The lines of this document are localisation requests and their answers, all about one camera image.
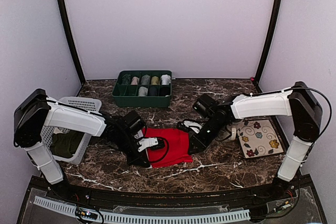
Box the striped rolled underwear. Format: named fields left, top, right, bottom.
left=121, top=73, right=131, bottom=85

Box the dark grey rolled underwear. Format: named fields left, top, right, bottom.
left=140, top=74, right=151, bottom=85

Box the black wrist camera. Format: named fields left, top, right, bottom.
left=193, top=94, right=218, bottom=118
left=123, top=110, right=145, bottom=134

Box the olive rolled underwear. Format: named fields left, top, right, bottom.
left=151, top=76, right=160, bottom=85

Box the grey slotted cable duct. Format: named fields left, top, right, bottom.
left=33, top=196, right=250, bottom=223

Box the red boxer briefs white trim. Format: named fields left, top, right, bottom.
left=145, top=128, right=193, bottom=168

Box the white rolled underwear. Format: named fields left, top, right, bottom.
left=161, top=74, right=171, bottom=85

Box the dark green garment in basket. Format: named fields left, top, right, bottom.
left=50, top=131, right=84, bottom=158

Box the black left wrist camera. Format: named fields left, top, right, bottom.
left=123, top=110, right=145, bottom=134

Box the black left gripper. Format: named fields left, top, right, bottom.
left=115, top=131, right=150, bottom=168

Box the black right frame post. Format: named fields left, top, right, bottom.
left=253, top=0, right=281, bottom=87

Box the pink rolled underwear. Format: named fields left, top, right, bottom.
left=130, top=76, right=140, bottom=86

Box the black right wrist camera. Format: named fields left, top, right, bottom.
left=193, top=94, right=218, bottom=118

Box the navy rolled underwear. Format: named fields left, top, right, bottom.
left=148, top=86, right=159, bottom=97

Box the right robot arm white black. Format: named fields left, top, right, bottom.
left=188, top=81, right=332, bottom=200

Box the seashell coral ceramic mug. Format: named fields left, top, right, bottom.
left=222, top=120, right=241, bottom=142

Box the small green circuit board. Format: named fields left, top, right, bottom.
left=75, top=208, right=98, bottom=221

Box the black rolled underwear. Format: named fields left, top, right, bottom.
left=159, top=86, right=171, bottom=97

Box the black left frame post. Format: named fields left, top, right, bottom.
left=57, top=0, right=86, bottom=85

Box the floral square tile coaster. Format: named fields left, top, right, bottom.
left=236, top=119, right=284, bottom=159

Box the light grey rolled underwear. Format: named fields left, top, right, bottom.
left=138, top=87, right=148, bottom=97

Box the green divided organizer tray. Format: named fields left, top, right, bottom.
left=112, top=70, right=172, bottom=108

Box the black frame post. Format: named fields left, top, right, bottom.
left=57, top=0, right=86, bottom=85
left=253, top=0, right=281, bottom=87

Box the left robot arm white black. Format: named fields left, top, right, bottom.
left=14, top=89, right=151, bottom=201

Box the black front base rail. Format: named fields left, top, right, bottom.
left=17, top=175, right=327, bottom=223

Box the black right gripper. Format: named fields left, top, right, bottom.
left=187, top=117, right=227, bottom=155

